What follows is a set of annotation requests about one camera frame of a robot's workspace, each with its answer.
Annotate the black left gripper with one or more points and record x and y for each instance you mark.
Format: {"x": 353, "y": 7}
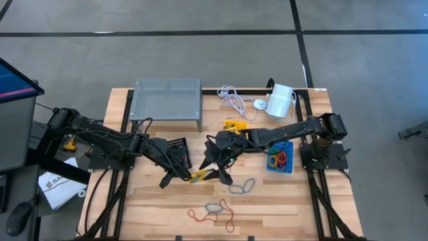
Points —
{"x": 160, "y": 150}

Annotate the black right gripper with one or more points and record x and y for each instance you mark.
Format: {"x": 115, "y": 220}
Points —
{"x": 227, "y": 147}

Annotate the yellow spiral wrist coil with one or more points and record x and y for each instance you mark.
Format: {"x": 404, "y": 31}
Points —
{"x": 269, "y": 161}

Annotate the orange spiral wrist coil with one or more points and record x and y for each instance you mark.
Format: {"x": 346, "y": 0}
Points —
{"x": 286, "y": 157}

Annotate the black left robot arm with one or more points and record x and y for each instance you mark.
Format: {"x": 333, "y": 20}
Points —
{"x": 100, "y": 134}

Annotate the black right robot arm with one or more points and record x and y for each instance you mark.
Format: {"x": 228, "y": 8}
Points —
{"x": 284, "y": 130}

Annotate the white cylindrical desk lamp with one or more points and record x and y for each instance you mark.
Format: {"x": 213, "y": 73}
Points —
{"x": 279, "y": 100}

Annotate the black plastic basket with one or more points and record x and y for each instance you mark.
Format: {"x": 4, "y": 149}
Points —
{"x": 175, "y": 142}

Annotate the long red rubber band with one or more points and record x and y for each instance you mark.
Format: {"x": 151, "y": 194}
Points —
{"x": 226, "y": 207}

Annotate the yellow plastic basket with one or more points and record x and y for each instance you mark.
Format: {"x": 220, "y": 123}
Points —
{"x": 242, "y": 125}

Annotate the grey perforated metal shelf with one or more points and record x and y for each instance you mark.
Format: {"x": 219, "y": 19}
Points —
{"x": 167, "y": 98}

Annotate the blue plastic basket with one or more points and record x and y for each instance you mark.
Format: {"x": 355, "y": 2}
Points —
{"x": 289, "y": 147}

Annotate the white tape roll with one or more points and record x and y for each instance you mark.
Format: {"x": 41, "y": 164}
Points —
{"x": 79, "y": 193}

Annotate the yellow clamp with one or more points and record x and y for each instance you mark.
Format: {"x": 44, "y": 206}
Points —
{"x": 69, "y": 145}

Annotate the white printed booklet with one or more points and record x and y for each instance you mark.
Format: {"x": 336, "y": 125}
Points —
{"x": 60, "y": 190}

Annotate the black computer mouse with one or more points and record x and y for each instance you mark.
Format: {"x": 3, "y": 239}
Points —
{"x": 18, "y": 217}

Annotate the grey computer cabinet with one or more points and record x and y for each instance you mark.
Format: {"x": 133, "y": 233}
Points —
{"x": 16, "y": 134}

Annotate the black keyboard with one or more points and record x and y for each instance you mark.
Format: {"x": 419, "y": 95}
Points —
{"x": 4, "y": 194}

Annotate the computer monitor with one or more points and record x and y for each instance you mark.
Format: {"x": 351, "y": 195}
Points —
{"x": 13, "y": 83}

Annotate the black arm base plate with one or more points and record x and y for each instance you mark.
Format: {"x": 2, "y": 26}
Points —
{"x": 110, "y": 164}
{"x": 334, "y": 164}

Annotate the black cart frame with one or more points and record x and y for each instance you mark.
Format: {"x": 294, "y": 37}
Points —
{"x": 60, "y": 169}

